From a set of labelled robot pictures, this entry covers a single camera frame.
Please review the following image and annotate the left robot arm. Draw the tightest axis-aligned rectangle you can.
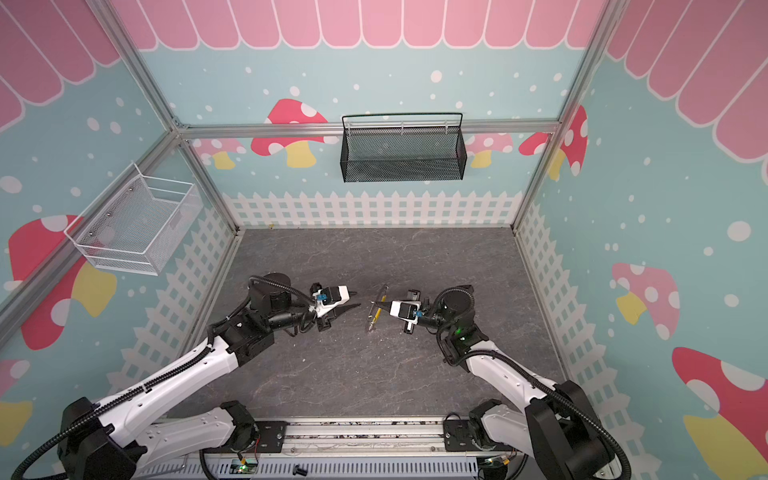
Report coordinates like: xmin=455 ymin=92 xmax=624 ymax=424
xmin=11 ymin=273 xmax=357 ymax=479

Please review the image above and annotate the white vented cable duct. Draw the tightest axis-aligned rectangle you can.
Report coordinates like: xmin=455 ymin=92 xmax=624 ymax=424
xmin=128 ymin=458 xmax=481 ymax=480

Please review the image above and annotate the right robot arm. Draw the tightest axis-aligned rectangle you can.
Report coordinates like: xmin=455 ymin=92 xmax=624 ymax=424
xmin=377 ymin=286 xmax=633 ymax=479

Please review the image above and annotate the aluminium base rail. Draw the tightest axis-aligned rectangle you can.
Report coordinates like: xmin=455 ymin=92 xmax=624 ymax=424
xmin=128 ymin=416 xmax=607 ymax=457

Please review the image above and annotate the black mesh wall basket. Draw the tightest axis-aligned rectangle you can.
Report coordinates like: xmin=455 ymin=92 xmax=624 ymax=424
xmin=340 ymin=112 xmax=468 ymax=183

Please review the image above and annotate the white wire wall basket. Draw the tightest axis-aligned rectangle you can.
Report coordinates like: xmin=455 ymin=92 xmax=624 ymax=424
xmin=64 ymin=164 xmax=203 ymax=276

